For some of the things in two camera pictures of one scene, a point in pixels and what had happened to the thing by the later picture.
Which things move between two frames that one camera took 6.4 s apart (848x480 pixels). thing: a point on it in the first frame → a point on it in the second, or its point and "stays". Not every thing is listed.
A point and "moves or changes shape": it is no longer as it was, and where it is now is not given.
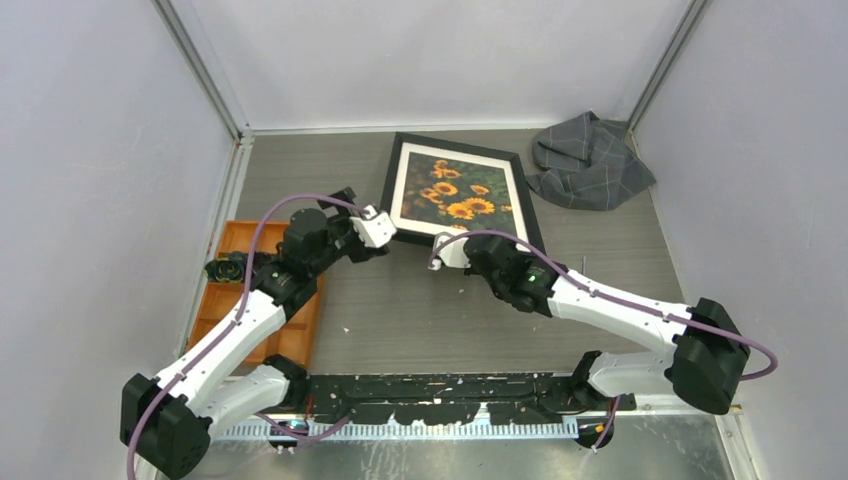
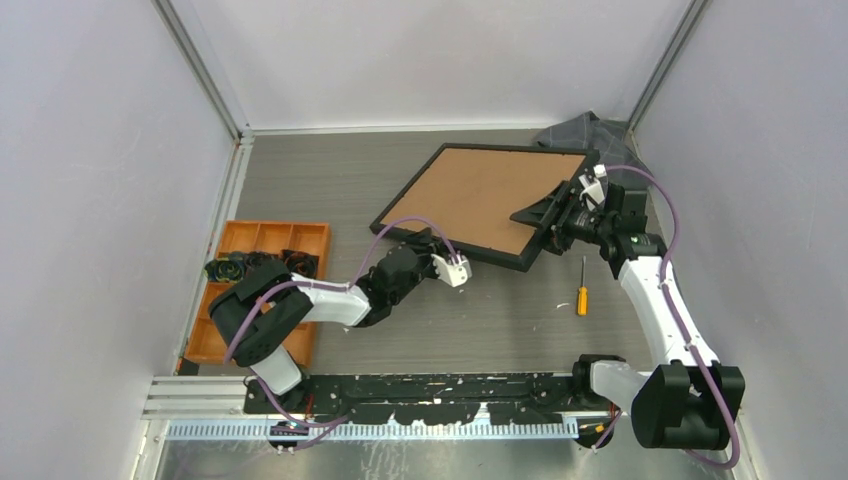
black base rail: (454, 399) stays
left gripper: (358, 251) → (424, 244)
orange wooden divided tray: (296, 336) stays
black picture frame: (527, 230) moves or changes shape
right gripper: (471, 270) → (541, 213)
